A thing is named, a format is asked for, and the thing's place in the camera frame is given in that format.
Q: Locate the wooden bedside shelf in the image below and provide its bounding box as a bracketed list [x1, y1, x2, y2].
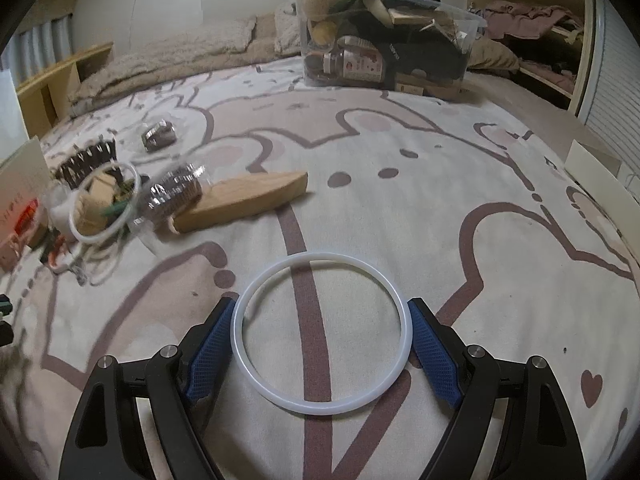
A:
[15, 42, 115, 131]

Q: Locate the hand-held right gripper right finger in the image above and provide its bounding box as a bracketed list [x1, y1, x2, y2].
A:
[407, 297, 587, 480]

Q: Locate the white cardboard box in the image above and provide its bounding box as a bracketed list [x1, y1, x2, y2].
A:
[0, 137, 53, 271]

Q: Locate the white paper box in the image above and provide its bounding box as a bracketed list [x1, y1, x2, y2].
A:
[564, 139, 623, 193]

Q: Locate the grey curtain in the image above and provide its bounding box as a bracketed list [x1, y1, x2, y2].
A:
[5, 15, 76, 76]

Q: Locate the pile of pink clothes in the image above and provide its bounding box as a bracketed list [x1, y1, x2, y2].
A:
[470, 0, 586, 41]

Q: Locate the clear plastic bottle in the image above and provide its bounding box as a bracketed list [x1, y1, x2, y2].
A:
[127, 160, 213, 233]

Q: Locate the printed blanket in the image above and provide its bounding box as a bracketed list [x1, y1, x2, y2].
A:
[0, 55, 640, 480]

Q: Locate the brown bottle red label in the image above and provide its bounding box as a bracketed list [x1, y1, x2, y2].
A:
[322, 49, 386, 81]

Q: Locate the black bag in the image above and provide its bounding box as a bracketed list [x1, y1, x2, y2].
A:
[345, 10, 468, 91]

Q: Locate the wooden wedge block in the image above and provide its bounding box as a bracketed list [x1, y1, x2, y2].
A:
[172, 170, 309, 235]

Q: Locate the white slatted door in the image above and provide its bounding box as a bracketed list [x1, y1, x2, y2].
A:
[582, 0, 640, 161]

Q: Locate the black hair claw clip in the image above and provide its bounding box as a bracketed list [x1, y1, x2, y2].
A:
[54, 140, 118, 183]

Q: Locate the folded beige quilt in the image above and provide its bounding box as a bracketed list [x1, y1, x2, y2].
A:
[67, 35, 281, 118]

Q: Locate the small white ring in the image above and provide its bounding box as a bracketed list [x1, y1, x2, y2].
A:
[67, 161, 142, 245]

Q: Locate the clear plastic storage bin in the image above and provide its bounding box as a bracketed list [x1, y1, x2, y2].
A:
[286, 0, 488, 103]

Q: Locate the tape roll in clear bag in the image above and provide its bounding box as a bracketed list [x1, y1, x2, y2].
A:
[141, 119, 177, 153]

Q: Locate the white elastic loop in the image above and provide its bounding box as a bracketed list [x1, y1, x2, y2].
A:
[75, 245, 128, 286]

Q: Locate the cream closet shelf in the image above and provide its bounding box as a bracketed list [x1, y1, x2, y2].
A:
[466, 0, 598, 111]

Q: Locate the large white silicone ring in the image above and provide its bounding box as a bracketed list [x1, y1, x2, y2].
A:
[231, 248, 415, 416]

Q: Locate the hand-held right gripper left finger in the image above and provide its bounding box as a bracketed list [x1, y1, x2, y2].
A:
[59, 296, 237, 480]

